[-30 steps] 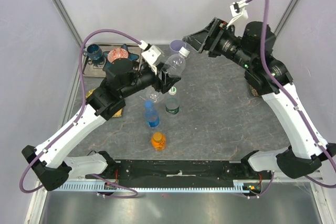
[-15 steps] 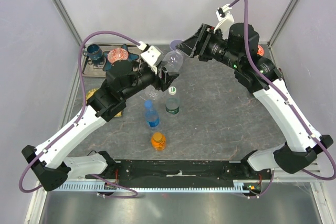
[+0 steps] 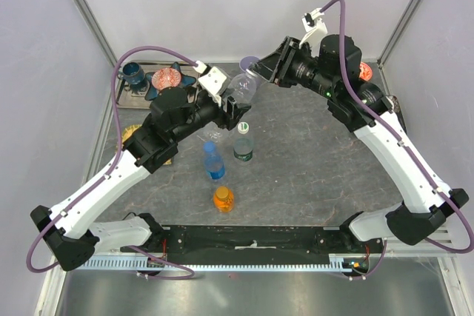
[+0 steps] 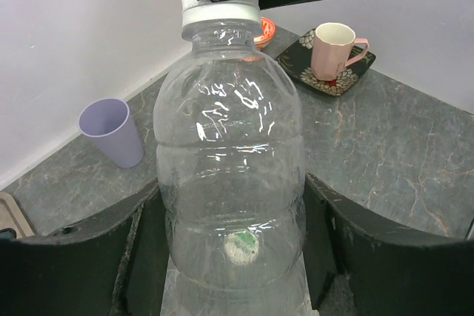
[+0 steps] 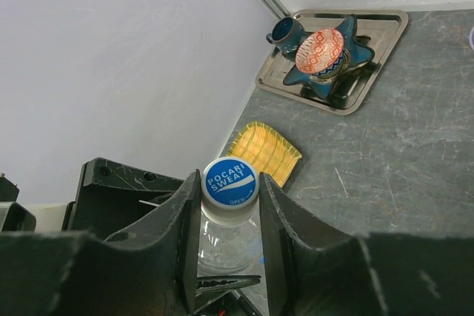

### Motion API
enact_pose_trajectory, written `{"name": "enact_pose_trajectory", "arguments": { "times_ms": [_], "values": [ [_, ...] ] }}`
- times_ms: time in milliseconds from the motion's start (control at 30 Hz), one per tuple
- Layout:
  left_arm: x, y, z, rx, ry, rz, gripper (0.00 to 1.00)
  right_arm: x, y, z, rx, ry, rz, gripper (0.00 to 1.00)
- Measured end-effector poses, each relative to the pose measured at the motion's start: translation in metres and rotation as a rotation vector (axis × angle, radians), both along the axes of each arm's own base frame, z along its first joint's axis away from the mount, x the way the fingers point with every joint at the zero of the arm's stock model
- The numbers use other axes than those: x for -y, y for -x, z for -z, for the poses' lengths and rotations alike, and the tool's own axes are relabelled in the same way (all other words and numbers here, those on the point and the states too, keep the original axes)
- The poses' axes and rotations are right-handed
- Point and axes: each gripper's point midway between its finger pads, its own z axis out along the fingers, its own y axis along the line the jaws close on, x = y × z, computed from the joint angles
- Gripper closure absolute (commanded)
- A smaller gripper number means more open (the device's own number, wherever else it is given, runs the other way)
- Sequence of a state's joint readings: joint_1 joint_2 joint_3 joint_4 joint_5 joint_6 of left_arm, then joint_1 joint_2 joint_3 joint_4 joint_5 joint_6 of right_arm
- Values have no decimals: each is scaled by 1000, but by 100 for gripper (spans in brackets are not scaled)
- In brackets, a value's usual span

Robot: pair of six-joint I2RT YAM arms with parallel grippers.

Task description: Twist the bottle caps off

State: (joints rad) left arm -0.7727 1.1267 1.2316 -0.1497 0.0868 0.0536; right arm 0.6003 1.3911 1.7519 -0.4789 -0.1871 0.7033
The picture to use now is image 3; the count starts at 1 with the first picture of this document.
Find purple plastic cup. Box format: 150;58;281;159
239;56;259;73

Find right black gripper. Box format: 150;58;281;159
249;36;337;99

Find slotted cable duct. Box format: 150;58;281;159
78;254;360;273

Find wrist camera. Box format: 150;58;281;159
299;8;327;47
193;61;230;107

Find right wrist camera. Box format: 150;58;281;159
299;8;327;47

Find clear plastic bottle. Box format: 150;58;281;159
203;70;261;144

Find green label water bottle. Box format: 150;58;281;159
233;121;254;163

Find dark blue mug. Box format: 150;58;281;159
118;61;145;86

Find metal tray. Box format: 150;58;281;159
116;61;198;110

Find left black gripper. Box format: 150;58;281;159
172;87;252;144

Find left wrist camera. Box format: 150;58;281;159
193;61;230;107

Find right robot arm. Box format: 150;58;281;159
249;35;469;252

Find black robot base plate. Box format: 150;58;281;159
138;213;382;266

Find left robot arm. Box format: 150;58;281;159
30;87;251;271

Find dark floral square plate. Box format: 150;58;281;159
386;95;401;114

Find orange juice bottle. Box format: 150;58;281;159
213;186;234;212

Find red patterned bowl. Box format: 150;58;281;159
359;62;373;81
151;68;181;91

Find blue star-shaped dish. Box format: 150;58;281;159
144;62;196;101

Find red patterned bowl right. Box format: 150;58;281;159
359;62;373;81

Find yellow bamboo mat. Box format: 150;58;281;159
121;124;175;166

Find blue label water bottle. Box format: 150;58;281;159
203;141;226;181

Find red patterned bowl left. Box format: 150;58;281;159
151;68;181;91

